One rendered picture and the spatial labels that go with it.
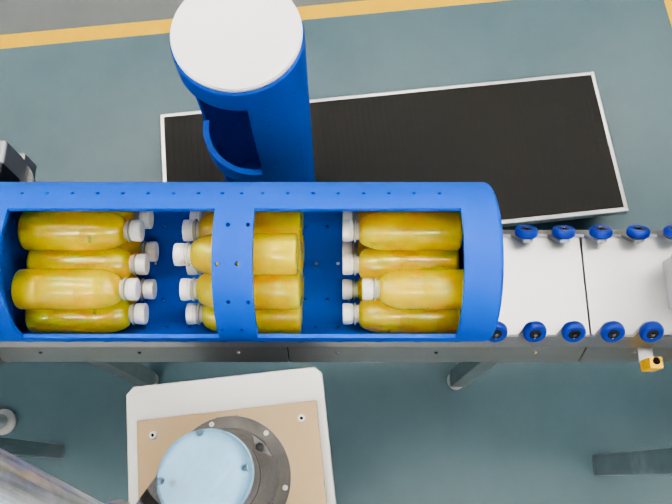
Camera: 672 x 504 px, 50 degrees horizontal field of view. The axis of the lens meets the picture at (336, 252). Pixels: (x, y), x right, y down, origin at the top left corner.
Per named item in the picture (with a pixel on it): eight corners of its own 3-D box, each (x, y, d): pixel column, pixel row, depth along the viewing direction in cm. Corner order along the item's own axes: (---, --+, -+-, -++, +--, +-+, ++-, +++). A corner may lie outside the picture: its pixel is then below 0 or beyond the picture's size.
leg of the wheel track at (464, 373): (465, 389, 231) (510, 358, 171) (447, 389, 231) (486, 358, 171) (464, 371, 232) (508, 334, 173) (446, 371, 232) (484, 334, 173)
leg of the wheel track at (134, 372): (158, 389, 231) (96, 358, 171) (140, 389, 231) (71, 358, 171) (159, 371, 232) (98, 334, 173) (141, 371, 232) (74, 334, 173)
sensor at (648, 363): (654, 371, 143) (665, 368, 138) (639, 371, 143) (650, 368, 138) (649, 333, 145) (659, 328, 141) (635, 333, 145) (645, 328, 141)
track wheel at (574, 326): (589, 326, 137) (586, 319, 138) (565, 326, 137) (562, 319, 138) (584, 344, 139) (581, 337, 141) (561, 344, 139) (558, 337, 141)
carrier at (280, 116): (247, 142, 240) (214, 218, 232) (200, -37, 157) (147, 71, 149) (327, 168, 238) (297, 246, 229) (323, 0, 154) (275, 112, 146)
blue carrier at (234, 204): (474, 346, 141) (509, 334, 113) (26, 346, 141) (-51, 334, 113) (469, 205, 146) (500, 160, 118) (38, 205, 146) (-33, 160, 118)
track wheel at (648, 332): (668, 326, 137) (664, 319, 138) (644, 326, 137) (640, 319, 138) (662, 344, 139) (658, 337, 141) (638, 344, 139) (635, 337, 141)
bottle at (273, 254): (299, 266, 127) (190, 266, 127) (298, 227, 125) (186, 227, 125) (297, 281, 121) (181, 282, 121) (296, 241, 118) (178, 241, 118)
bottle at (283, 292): (301, 263, 129) (192, 263, 129) (299, 276, 122) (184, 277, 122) (301, 300, 131) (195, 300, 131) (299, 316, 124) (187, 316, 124)
